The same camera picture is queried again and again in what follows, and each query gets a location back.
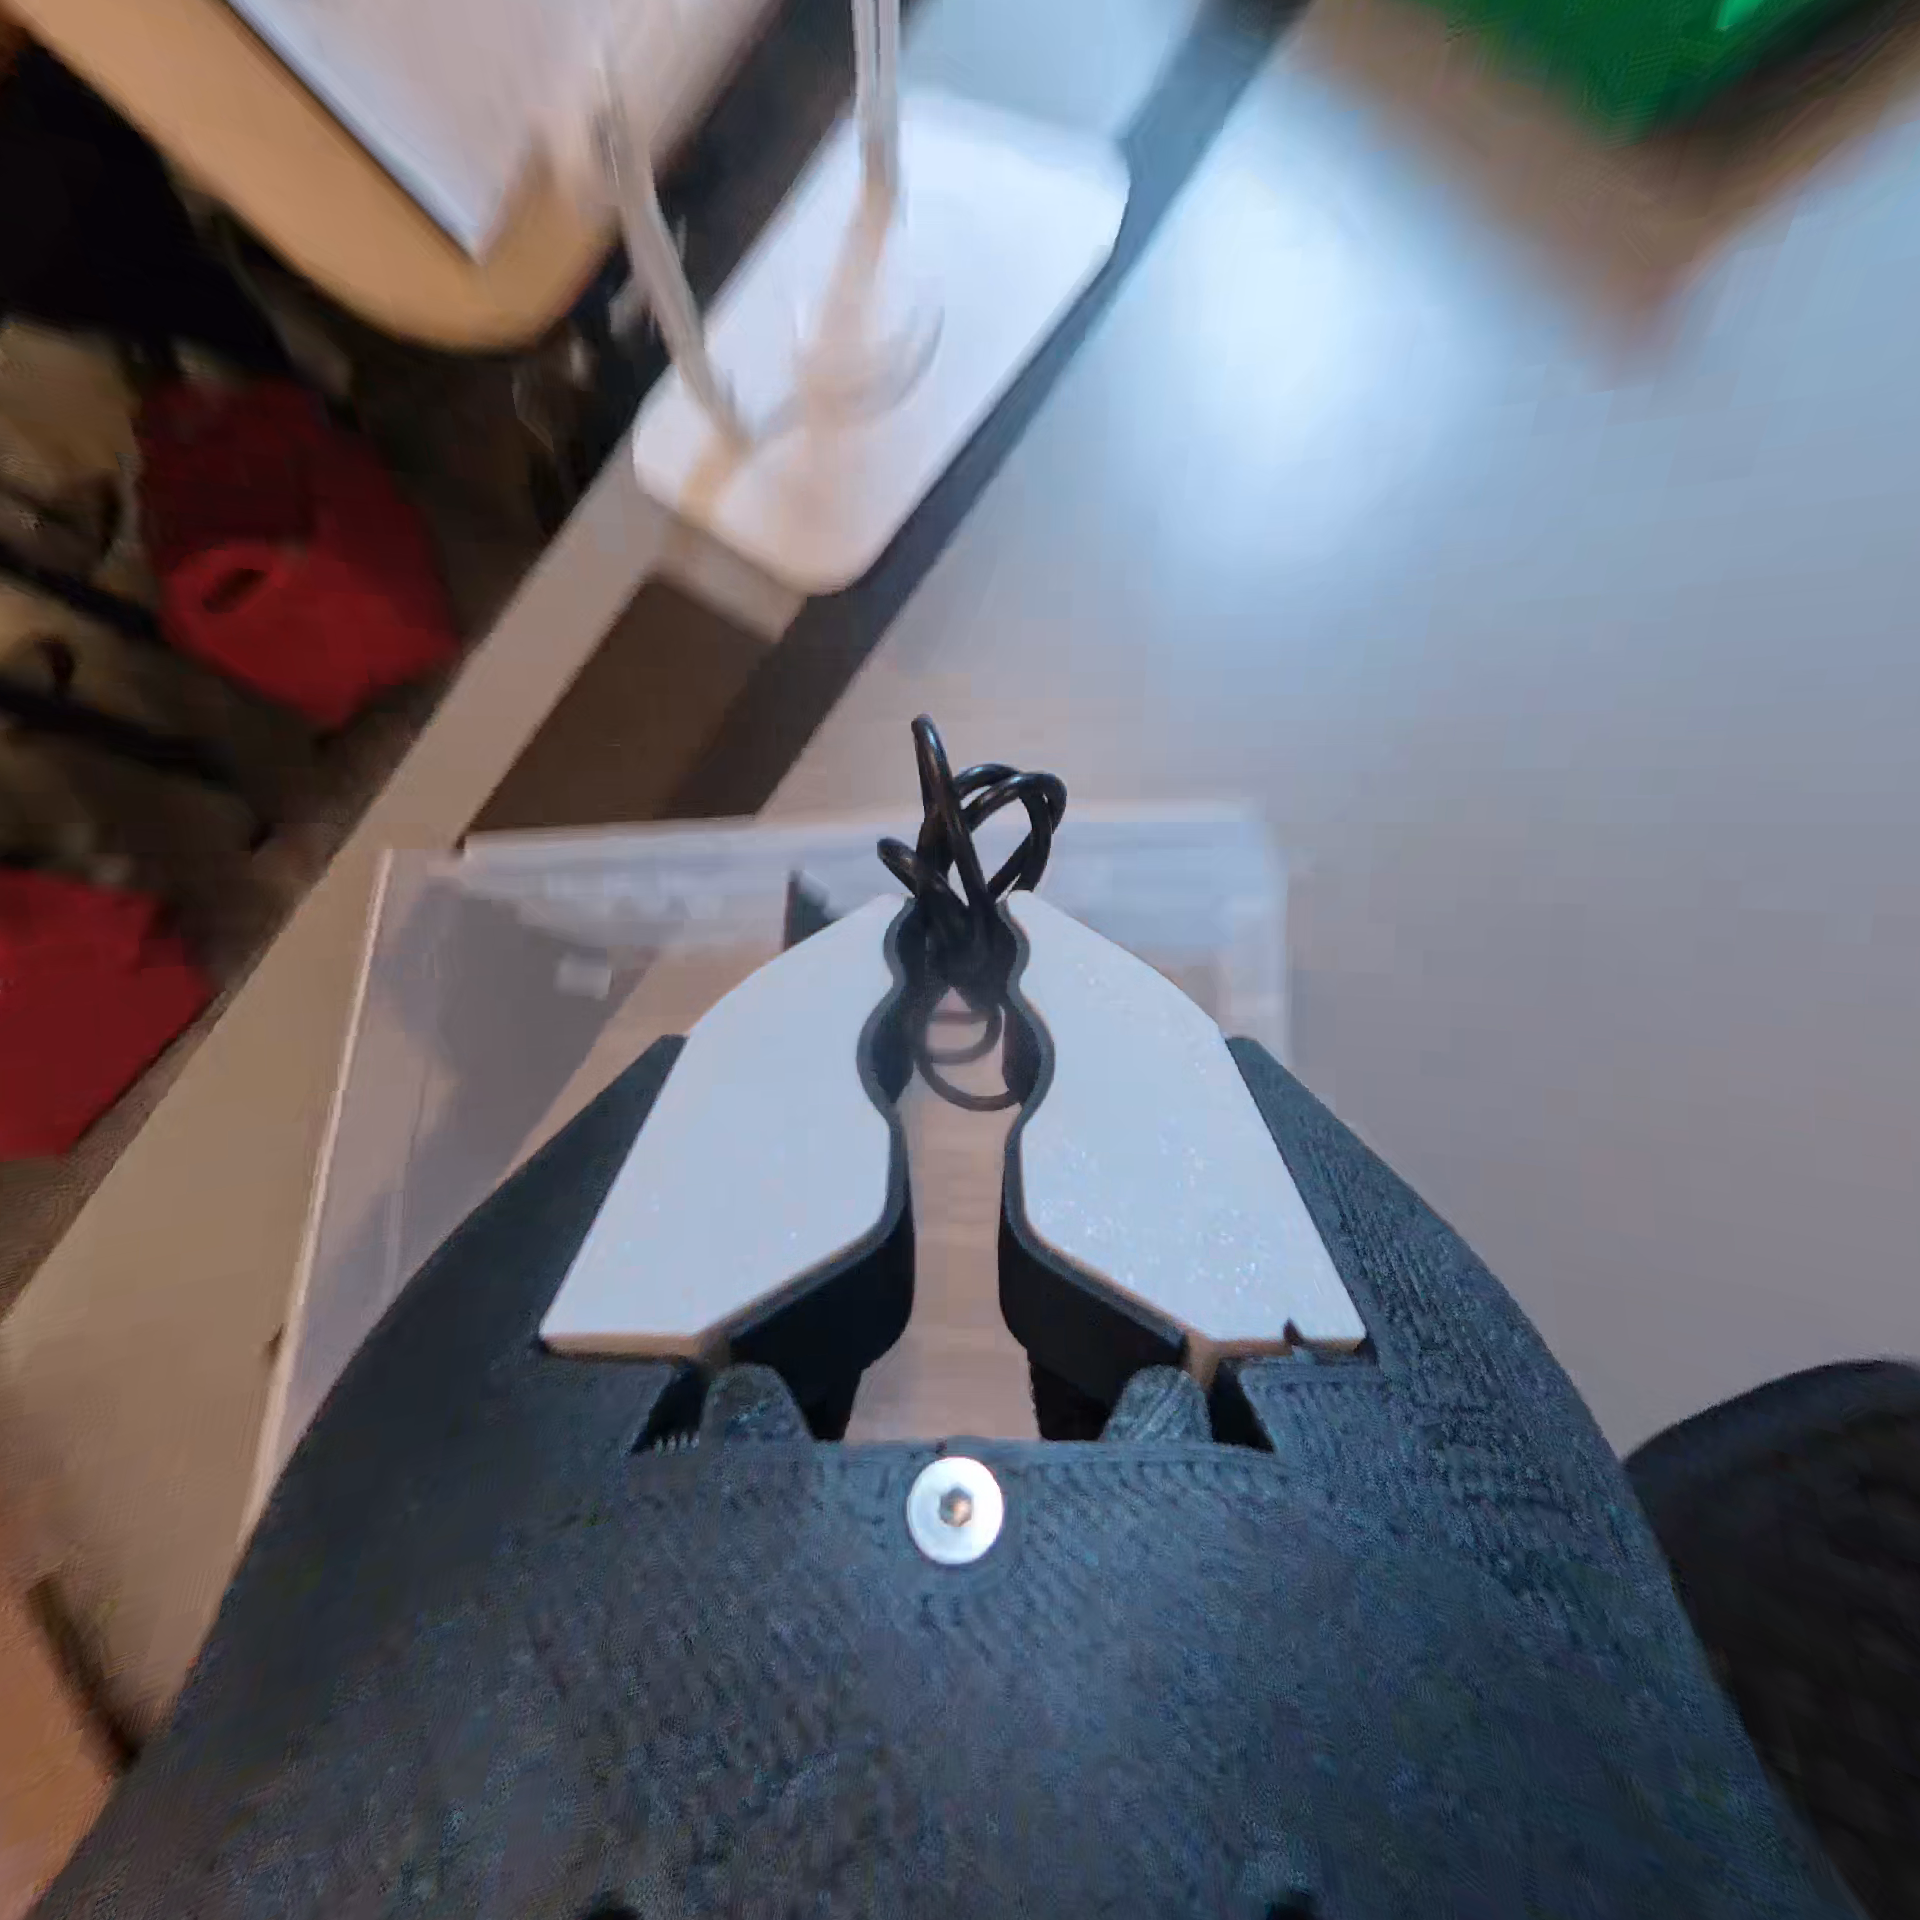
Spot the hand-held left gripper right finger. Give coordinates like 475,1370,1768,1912
997,892,1370,1373

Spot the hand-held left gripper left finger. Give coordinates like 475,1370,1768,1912
538,892,916,1363

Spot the clear plastic storage box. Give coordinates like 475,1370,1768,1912
239,803,1296,1518

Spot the thin black USB cable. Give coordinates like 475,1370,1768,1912
870,712,1070,1115

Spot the green plastic bin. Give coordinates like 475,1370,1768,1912
1423,0,1920,143

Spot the red bag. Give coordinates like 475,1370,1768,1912
141,375,459,730
0,870,212,1160

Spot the white document stand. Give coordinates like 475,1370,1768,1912
0,0,1133,596

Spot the printed instruction sheet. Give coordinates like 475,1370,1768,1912
223,0,788,264

